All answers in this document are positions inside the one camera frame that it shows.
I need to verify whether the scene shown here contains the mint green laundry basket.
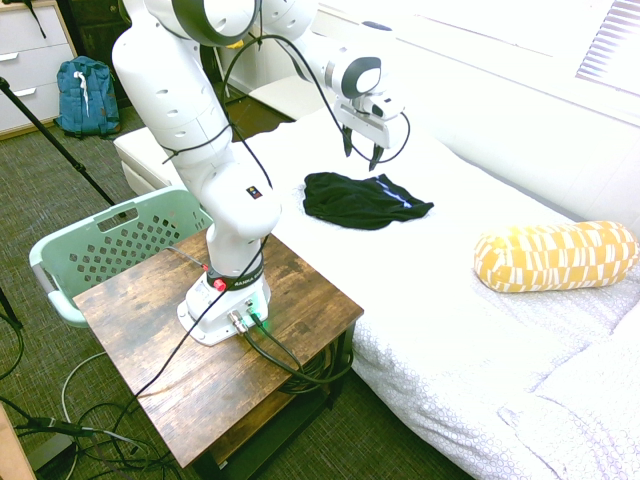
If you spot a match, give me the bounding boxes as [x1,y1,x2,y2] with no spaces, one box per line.
[28,184,215,330]

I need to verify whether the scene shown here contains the yellow white patterned bolster pillow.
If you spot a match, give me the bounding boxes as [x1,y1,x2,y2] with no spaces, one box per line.
[472,220,640,294]

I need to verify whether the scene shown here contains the white drawer dresser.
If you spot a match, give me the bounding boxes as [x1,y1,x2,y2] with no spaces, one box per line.
[0,0,79,141]

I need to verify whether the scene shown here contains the light wooden furniture edge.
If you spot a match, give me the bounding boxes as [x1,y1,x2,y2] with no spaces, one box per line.
[0,403,38,480]

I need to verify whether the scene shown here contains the black bag strap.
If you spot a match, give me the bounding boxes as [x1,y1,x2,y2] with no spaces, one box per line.
[23,0,48,40]

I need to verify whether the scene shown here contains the rustic wooden side table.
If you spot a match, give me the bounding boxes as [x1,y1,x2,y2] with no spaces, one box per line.
[72,227,365,480]

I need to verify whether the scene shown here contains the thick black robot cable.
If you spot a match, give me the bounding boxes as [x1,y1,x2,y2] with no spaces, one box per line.
[241,327,354,385]
[252,314,321,376]

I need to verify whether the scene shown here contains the black tripod leg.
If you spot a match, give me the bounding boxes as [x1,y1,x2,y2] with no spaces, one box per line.
[0,286,25,331]
[0,76,128,219]

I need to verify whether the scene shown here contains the grey floor cable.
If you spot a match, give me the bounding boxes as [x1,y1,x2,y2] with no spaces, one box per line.
[60,349,151,451]

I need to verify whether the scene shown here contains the thin black cable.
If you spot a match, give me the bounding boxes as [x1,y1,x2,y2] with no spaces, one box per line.
[117,287,227,431]

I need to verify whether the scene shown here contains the blue backpack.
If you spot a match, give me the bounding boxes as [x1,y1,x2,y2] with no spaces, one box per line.
[53,55,122,141]

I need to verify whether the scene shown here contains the white cushioned bench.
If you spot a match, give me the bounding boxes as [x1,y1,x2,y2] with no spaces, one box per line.
[248,75,321,121]

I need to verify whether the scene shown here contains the white cushioned ottoman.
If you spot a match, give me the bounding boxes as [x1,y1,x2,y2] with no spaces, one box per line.
[113,126,187,196]

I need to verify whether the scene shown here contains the black clothing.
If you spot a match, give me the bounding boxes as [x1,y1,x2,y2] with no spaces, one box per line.
[302,171,435,232]

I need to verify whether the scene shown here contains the white quilted bed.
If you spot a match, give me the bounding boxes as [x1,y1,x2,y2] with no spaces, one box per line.
[238,107,640,480]

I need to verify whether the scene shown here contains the window blinds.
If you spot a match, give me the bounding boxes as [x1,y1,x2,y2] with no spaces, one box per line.
[573,0,640,97]

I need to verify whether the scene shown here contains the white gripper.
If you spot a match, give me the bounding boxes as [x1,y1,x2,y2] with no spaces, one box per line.
[333,97,392,174]

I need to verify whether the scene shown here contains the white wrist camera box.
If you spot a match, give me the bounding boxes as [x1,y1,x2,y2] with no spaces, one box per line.
[363,93,407,122]

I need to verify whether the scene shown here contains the black floor cables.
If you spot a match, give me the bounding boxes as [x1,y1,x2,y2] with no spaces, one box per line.
[0,324,186,480]

